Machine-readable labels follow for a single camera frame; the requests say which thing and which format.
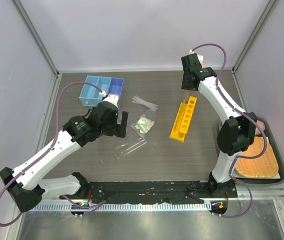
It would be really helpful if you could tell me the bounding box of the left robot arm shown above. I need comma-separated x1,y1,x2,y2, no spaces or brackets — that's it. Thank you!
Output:
0,101,128,213

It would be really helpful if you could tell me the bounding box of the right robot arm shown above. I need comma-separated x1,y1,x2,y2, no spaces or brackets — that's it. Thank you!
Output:
181,51,257,198

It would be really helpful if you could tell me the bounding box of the plastic bag with gloves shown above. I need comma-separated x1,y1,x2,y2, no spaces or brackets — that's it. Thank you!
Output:
131,114,155,138

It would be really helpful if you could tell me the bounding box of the clear plastic pipettes bundle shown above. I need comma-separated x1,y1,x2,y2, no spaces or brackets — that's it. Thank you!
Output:
132,95,159,112

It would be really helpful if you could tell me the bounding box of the blue three-compartment organizer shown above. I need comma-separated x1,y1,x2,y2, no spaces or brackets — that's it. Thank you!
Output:
78,75,125,109

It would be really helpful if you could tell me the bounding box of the yellow test tube rack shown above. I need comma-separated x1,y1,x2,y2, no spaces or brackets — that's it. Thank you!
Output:
169,96,197,143

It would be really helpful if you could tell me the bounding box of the pink paper cup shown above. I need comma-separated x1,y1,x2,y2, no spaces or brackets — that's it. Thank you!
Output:
255,120,265,135

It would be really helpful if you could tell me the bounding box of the dark grey tray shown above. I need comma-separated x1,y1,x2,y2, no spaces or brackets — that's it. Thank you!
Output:
218,116,284,185

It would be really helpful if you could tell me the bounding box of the white slotted cable duct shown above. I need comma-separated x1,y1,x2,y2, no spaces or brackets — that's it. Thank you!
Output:
31,201,211,212

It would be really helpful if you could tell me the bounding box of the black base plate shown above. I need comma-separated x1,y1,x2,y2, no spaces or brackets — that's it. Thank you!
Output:
67,180,237,205

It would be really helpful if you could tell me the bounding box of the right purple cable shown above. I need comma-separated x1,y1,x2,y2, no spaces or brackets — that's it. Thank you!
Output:
193,43,269,218

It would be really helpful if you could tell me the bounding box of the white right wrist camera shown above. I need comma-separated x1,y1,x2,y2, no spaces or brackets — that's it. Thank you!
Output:
188,49,204,65

